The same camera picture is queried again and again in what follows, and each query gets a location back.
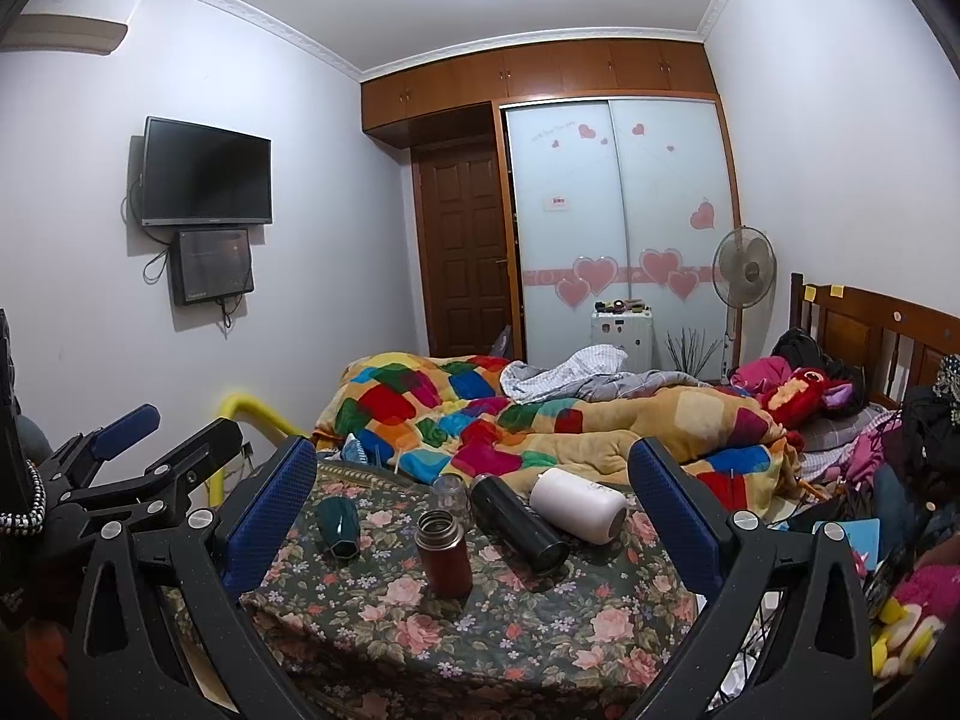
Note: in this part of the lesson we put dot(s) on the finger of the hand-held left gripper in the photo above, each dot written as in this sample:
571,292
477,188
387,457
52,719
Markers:
195,457
124,427

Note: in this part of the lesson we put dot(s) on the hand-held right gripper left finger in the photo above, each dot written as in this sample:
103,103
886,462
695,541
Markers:
264,517

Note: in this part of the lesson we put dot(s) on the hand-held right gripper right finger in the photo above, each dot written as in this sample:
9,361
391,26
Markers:
675,517

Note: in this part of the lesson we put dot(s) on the dark green cup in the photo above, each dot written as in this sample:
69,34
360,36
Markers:
337,529

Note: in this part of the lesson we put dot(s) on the white thermos bottle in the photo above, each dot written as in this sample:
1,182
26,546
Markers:
577,502

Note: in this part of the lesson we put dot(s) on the black thermos bottle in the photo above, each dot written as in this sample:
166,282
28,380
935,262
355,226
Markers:
517,521

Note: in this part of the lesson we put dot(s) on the bundle of dry twigs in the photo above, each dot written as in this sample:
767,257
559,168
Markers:
690,352

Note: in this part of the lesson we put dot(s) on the pink clothes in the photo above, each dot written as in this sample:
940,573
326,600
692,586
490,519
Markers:
761,375

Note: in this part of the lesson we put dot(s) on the grey plaid sheet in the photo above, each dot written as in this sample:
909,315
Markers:
577,375

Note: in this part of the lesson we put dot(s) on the blue box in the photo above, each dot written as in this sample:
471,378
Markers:
847,544

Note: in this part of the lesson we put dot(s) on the red plush toy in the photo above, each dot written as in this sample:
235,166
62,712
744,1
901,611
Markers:
802,394

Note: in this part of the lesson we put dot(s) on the brown red thermos bottle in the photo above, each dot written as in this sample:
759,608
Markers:
445,559

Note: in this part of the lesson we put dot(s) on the clear glass jar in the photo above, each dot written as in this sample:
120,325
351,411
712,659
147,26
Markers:
448,495

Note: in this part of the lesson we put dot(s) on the small white appliance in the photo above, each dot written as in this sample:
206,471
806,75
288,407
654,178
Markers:
621,330

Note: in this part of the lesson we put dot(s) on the black jacket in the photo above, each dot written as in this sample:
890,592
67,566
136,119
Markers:
814,356

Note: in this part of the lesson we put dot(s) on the floral tablecloth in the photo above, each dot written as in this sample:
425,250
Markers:
487,637

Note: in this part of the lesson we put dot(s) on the colourful patchwork quilt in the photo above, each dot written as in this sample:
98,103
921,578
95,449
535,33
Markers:
465,412

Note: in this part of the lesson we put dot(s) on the standing fan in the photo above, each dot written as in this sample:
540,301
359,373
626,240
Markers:
744,270

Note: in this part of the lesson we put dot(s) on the yellow plush toy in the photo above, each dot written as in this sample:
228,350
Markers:
904,641

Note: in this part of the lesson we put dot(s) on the wooden bed headboard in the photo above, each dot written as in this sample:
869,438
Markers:
870,330

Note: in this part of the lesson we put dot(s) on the black clothes pile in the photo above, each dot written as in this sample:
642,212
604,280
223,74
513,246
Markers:
934,420

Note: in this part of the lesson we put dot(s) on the brown wooden door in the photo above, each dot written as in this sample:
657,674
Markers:
463,255

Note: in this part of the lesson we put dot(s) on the wooden wardrobe with sliding doors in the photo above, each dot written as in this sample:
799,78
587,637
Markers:
622,187

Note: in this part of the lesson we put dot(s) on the yellow padded rail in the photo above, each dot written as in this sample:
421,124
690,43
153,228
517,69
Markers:
251,416

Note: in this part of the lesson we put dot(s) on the small black wall monitor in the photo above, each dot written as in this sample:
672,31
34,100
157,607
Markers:
211,264

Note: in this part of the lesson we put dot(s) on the wall television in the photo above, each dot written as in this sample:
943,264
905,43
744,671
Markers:
206,172

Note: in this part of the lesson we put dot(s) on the wall air conditioner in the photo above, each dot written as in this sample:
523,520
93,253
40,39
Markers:
64,31

